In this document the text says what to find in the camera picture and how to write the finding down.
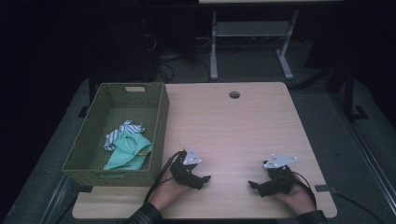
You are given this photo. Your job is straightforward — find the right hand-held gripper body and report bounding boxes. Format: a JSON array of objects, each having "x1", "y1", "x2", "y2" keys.
[{"x1": 259, "y1": 153, "x2": 299, "y2": 198}]

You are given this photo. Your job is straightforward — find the person's left hand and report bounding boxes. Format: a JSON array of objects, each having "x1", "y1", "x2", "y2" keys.
[{"x1": 148, "y1": 169, "x2": 191, "y2": 213}]

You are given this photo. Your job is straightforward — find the green woven basket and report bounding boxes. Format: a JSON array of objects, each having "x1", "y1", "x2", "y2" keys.
[{"x1": 61, "y1": 81, "x2": 170, "y2": 188}]

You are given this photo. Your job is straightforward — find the person's right hand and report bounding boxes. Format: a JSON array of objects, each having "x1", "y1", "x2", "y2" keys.
[{"x1": 273, "y1": 173, "x2": 318, "y2": 217}]

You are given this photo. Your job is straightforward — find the mint green cloth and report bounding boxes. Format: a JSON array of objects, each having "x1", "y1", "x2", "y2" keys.
[{"x1": 103, "y1": 130, "x2": 153, "y2": 172}]

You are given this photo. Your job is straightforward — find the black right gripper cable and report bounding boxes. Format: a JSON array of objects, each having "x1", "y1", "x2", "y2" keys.
[{"x1": 290, "y1": 171, "x2": 318, "y2": 210}]

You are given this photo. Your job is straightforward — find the grey tape strip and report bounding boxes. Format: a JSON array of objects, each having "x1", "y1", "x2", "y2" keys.
[{"x1": 314, "y1": 184, "x2": 338, "y2": 194}]

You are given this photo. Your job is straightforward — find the white metal stand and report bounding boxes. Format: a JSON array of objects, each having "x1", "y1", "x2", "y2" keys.
[{"x1": 209, "y1": 9, "x2": 300, "y2": 81}]

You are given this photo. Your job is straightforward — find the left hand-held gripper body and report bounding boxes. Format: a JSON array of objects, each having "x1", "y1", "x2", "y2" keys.
[{"x1": 169, "y1": 147, "x2": 205, "y2": 190}]

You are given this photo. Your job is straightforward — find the aluminium floor rail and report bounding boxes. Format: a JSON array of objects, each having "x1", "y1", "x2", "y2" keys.
[
  {"x1": 39, "y1": 174, "x2": 73, "y2": 224},
  {"x1": 329, "y1": 92, "x2": 396, "y2": 217}
]

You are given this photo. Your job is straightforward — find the black floor cable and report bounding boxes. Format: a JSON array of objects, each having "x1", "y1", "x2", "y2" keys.
[{"x1": 333, "y1": 192, "x2": 387, "y2": 224}]

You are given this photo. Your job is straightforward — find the tangle of dark floor cables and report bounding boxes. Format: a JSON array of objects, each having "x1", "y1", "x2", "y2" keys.
[{"x1": 142, "y1": 32, "x2": 213, "y2": 84}]

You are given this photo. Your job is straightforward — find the blue white striped cloth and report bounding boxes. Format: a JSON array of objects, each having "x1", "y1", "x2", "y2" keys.
[{"x1": 103, "y1": 119, "x2": 146, "y2": 152}]

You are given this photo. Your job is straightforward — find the black floor bracket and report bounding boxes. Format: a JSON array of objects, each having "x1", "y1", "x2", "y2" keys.
[{"x1": 77, "y1": 105, "x2": 90, "y2": 119}]

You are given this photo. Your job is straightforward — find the black metal stand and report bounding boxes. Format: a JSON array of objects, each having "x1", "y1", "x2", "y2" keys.
[{"x1": 343, "y1": 65, "x2": 370, "y2": 122}]

